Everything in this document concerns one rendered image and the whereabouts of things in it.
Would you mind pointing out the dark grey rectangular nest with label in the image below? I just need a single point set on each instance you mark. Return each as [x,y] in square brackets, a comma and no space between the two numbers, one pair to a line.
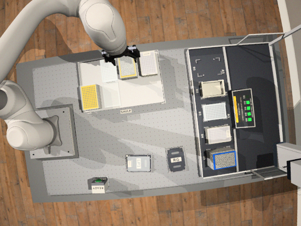
[176,159]

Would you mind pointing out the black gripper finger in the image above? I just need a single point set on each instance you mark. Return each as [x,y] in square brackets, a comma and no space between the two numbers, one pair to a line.
[108,59]
[133,53]

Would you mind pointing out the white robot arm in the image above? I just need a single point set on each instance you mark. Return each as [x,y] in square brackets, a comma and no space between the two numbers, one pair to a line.
[104,25]

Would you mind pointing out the clear plastic lid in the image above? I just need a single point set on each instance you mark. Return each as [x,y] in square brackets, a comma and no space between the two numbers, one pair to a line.
[89,97]
[127,67]
[111,94]

